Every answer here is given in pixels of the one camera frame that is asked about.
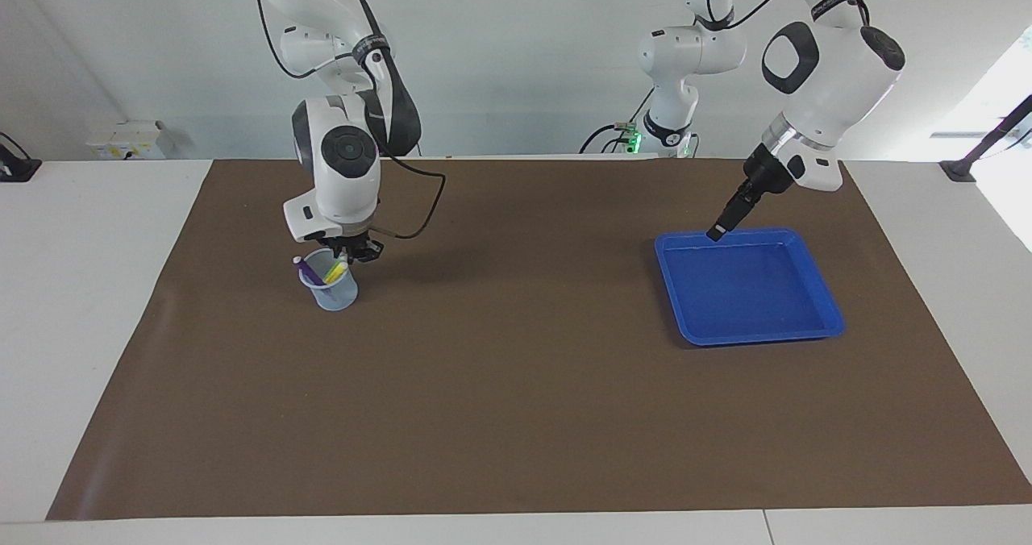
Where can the brown table mat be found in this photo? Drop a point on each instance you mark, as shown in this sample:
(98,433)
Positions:
(516,416)

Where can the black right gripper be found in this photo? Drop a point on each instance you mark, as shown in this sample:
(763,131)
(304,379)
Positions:
(364,250)

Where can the translucent plastic cup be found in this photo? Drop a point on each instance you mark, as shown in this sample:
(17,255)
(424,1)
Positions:
(334,297)

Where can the purple pen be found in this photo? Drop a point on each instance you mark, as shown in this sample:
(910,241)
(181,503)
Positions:
(309,272)

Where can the white wall socket box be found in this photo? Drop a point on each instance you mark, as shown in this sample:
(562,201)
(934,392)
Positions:
(121,146)

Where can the black table clamp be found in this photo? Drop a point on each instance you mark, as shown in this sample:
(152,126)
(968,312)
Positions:
(16,170)

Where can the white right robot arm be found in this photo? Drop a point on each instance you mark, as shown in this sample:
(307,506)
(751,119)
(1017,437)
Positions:
(347,182)

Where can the blue plastic tray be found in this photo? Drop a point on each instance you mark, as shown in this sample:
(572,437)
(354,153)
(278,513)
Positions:
(750,295)

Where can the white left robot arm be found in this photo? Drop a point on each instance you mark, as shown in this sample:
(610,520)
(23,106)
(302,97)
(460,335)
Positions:
(830,69)

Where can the green pen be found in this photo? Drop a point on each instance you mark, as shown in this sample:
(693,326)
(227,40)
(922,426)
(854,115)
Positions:
(332,275)

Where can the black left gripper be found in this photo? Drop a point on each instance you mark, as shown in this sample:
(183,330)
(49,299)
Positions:
(754,182)

